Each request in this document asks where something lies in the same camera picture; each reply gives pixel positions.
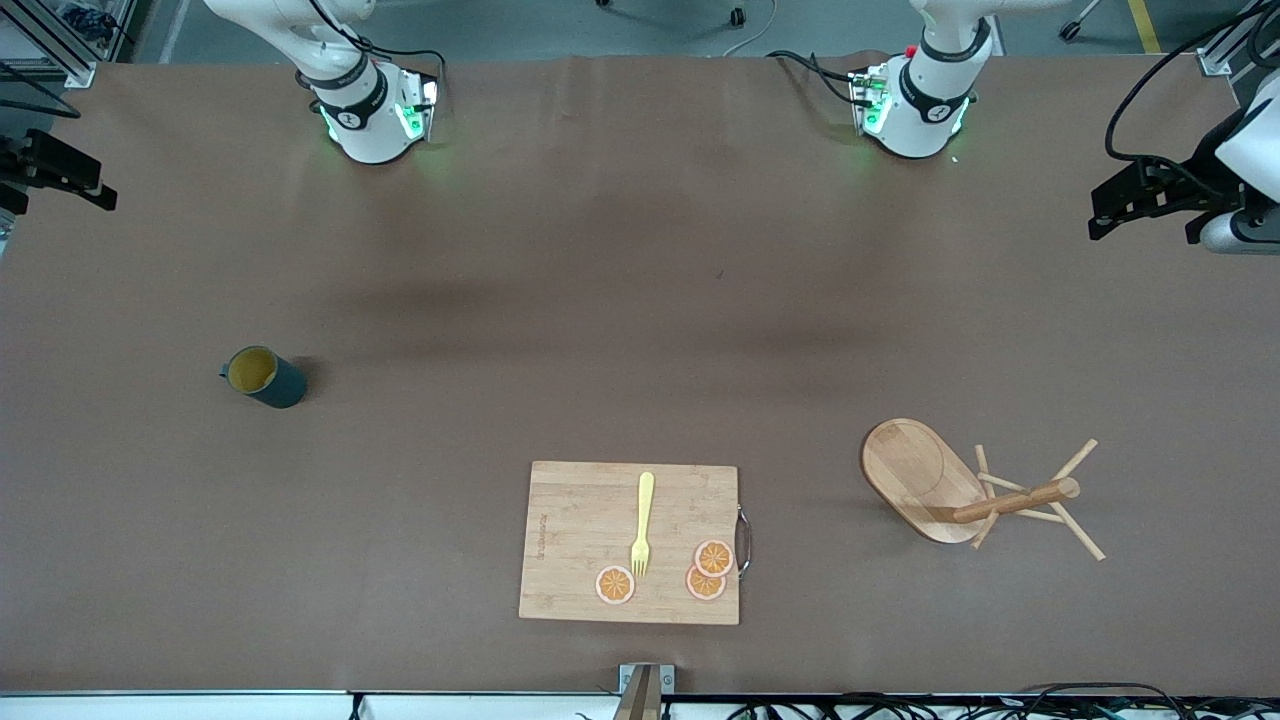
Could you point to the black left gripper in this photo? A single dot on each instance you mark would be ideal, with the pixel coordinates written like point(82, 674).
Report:
point(1183, 186)

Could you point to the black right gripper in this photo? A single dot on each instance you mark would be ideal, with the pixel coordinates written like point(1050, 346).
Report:
point(28, 163)

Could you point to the dark green cup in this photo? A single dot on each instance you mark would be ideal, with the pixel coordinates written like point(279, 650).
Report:
point(268, 378)

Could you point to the wooden mug tree rack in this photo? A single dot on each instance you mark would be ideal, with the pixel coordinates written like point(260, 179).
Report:
point(915, 475)

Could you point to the orange slice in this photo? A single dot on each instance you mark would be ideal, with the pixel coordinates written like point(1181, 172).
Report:
point(615, 585)
point(714, 557)
point(700, 587)

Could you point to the yellow plastic fork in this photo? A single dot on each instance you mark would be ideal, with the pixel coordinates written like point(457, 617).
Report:
point(643, 520)

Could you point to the bamboo cutting board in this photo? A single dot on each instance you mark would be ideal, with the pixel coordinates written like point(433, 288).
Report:
point(600, 540)

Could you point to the aluminium frame profile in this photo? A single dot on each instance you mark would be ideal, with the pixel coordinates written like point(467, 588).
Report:
point(1225, 50)
point(60, 55)

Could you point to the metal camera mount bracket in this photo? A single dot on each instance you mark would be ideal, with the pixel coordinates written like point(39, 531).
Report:
point(646, 690)

